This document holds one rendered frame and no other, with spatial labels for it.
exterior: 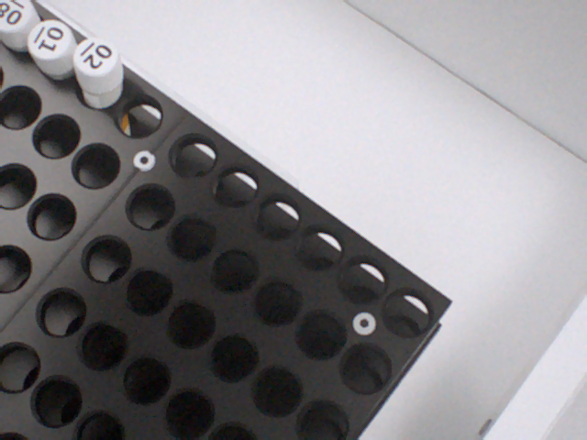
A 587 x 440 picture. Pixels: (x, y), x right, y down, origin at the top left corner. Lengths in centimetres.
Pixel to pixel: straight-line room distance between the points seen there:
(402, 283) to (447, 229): 8
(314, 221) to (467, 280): 8
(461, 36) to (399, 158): 4
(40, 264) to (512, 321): 15
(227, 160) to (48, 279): 6
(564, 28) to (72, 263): 15
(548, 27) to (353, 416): 12
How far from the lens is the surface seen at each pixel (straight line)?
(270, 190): 29
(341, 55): 38
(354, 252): 29
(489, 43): 35
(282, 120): 37
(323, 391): 28
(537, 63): 34
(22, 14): 31
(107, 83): 30
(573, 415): 43
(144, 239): 29
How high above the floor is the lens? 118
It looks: 73 degrees down
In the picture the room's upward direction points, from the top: 6 degrees counter-clockwise
